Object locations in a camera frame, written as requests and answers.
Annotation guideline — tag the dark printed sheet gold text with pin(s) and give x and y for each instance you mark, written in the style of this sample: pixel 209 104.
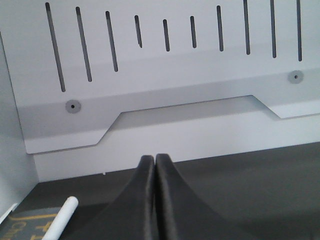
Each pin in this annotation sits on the dark printed sheet gold text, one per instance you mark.
pixel 27 225

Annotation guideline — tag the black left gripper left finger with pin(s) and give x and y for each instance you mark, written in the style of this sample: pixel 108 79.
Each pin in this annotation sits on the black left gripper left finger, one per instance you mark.
pixel 129 216

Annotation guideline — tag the white rolled paper tube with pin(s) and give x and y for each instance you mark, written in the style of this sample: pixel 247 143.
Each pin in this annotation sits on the white rolled paper tube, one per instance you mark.
pixel 62 218

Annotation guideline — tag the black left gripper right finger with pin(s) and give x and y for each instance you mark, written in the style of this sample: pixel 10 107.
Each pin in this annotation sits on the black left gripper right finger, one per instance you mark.
pixel 181 214

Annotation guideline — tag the white slotted back baffle panel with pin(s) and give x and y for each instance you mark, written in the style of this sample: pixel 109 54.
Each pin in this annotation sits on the white slotted back baffle panel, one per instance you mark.
pixel 76 65

